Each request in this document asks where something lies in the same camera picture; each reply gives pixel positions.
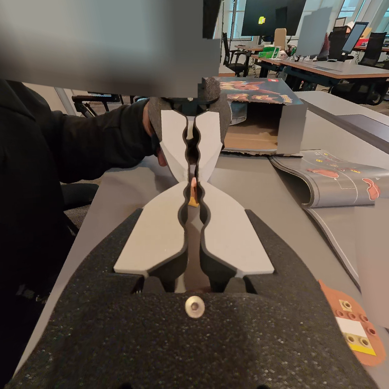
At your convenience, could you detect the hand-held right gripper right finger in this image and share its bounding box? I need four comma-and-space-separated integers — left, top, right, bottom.
200, 181, 276, 278

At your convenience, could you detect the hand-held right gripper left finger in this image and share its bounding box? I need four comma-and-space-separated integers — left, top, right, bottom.
114, 181, 188, 275

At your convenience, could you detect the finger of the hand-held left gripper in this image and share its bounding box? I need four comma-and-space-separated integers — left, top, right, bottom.
195, 111, 223, 184
160, 109, 196, 184

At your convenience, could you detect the brown curved brick piece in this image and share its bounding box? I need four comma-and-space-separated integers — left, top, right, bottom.
187, 176, 201, 208

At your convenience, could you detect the grey desk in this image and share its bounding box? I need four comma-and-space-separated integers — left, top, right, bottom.
15, 152, 389, 389

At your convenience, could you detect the person's left hand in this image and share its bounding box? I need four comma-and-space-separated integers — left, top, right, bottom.
142, 99, 169, 168

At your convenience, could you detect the cardboard box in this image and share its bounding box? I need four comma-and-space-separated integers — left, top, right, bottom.
216, 76, 306, 157

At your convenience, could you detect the large black television screen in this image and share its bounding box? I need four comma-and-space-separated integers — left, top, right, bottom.
241, 0, 307, 38

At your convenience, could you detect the grey instruction booklet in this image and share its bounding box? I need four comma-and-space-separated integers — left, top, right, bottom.
269, 149, 389, 289

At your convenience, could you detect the long wooden table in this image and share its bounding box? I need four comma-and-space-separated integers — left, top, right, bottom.
275, 56, 389, 82

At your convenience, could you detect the light grey table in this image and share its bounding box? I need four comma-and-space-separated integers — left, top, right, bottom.
297, 90, 389, 154

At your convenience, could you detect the round brown brick assembly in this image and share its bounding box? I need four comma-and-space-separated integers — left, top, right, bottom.
319, 280, 387, 367

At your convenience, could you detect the black computer monitor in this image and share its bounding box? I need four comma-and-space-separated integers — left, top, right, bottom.
341, 21, 369, 55

